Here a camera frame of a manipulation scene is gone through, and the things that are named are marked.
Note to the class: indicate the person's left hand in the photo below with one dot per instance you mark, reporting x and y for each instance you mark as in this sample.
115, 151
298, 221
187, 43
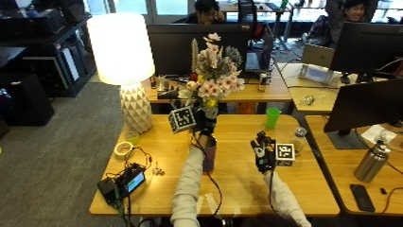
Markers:
207, 123

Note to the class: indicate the person's right hand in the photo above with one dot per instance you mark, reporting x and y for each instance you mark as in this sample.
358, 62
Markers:
264, 157

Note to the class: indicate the pink artificial flower bouquet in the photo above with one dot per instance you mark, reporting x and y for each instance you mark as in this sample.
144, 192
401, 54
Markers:
216, 80

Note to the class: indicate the white marker cube left glove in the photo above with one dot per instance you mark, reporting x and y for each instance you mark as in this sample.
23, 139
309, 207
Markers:
181, 119

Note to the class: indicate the white marker cube glove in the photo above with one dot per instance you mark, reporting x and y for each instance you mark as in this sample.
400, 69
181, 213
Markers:
285, 154
181, 119

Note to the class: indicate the white marker cube right glove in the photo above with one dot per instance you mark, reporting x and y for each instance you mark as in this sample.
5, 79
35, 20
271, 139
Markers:
285, 154

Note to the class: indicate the green plastic cup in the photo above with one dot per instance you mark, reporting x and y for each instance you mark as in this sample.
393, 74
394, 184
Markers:
272, 118

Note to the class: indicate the clear glass jar with lid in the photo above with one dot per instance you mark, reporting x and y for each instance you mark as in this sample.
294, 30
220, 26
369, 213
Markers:
298, 142

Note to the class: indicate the purple vase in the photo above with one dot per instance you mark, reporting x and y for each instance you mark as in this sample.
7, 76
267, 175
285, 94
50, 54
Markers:
209, 156

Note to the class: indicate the clear round object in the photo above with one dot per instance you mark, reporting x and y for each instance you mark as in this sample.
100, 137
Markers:
309, 100

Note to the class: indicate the small clear glass cup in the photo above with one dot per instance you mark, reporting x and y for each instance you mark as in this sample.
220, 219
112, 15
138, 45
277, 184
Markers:
132, 137

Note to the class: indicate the small drink can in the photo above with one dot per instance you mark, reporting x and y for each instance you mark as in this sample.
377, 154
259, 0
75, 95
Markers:
264, 83

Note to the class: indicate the wide black monitor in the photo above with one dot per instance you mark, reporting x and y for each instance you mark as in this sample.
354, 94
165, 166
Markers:
176, 50

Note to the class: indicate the white box device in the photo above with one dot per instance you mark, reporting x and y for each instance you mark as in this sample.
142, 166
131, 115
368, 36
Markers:
317, 74

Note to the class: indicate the white paper sheet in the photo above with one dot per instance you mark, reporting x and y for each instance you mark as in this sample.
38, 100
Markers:
372, 133

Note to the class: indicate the stainless steel water bottle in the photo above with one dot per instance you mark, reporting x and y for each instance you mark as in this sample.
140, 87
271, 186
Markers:
372, 164

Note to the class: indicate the black monitor with grey base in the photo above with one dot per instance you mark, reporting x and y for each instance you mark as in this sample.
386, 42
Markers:
365, 104

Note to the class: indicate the black device with screen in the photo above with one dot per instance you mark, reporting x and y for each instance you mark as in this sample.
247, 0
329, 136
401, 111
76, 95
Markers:
126, 183

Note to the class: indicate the white table lamp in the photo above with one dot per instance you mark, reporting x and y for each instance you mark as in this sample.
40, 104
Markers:
122, 50

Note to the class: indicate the black smartphone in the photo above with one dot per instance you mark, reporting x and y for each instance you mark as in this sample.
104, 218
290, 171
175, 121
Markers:
362, 197

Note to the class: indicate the silver laptop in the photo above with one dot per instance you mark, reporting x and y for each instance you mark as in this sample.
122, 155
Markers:
318, 56

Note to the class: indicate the small black dongle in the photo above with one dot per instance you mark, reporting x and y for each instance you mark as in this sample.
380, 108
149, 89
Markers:
384, 190

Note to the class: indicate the black monitor on thin stand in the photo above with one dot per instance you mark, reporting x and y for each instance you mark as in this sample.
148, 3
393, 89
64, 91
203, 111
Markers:
365, 47

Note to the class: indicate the black shelf unit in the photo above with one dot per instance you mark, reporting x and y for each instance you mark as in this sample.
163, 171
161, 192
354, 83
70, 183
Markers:
51, 53

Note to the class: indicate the black computer case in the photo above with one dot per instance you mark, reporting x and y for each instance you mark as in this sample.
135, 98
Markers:
23, 99

